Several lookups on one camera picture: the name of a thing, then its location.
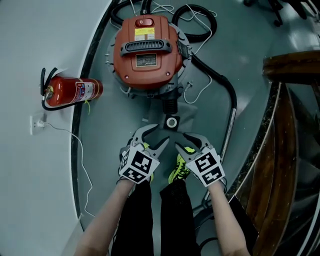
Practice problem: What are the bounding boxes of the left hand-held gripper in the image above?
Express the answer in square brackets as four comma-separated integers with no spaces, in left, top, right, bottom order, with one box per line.
[118,123,171,186]

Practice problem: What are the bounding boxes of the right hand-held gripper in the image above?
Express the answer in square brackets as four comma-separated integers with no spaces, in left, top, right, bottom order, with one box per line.
[174,132,225,188]

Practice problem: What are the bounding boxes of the black ribbed vacuum cleaner piece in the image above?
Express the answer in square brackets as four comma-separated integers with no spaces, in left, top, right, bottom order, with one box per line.
[161,97,181,132]

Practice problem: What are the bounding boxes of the orange and grey vacuum cleaner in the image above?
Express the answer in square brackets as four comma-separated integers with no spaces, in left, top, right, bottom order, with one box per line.
[104,15,193,101]

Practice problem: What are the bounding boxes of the person's left forearm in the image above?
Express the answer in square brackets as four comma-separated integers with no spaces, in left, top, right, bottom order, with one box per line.
[74,177,138,256]

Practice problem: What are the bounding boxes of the person's right forearm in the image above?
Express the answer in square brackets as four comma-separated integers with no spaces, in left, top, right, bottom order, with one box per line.
[206,181,251,256]

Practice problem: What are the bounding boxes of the person's right yellow-green shoe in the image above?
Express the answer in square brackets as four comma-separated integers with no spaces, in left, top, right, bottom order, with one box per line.
[167,146,196,185]

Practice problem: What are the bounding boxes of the person's yellow-green shoe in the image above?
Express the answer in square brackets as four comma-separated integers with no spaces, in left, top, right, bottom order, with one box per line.
[141,142,155,184]
[167,146,196,185]

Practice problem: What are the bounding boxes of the person's left yellow-green shoe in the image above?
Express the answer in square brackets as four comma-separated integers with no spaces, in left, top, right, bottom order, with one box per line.
[141,142,155,184]

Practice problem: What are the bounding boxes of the person's right leg black trousers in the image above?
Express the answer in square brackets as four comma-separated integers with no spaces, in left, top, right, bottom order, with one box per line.
[159,179,201,256]

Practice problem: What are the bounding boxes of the person's leg black trousers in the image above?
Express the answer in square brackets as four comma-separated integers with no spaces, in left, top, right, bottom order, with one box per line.
[159,179,201,256]
[112,180,154,256]

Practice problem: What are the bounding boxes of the person's left leg black trousers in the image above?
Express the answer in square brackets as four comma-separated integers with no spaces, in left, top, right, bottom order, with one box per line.
[112,180,154,256]

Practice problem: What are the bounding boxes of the dark wooden stair railing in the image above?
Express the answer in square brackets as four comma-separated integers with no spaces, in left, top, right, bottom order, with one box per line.
[234,51,320,256]

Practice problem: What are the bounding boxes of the red fire extinguisher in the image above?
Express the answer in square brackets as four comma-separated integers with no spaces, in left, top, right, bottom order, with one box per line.
[39,66,104,116]

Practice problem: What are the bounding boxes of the black office chair base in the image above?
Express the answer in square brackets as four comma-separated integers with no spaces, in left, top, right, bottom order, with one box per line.
[243,0,320,28]

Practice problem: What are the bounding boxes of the black corrugated vacuum hose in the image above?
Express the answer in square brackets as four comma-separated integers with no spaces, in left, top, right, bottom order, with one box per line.
[109,0,238,111]

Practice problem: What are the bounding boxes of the white charger with thin cable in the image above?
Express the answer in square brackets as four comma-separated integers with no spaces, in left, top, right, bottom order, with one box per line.
[35,119,96,218]

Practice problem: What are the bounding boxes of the white wall socket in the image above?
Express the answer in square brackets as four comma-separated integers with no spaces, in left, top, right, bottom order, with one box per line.
[29,113,49,136]

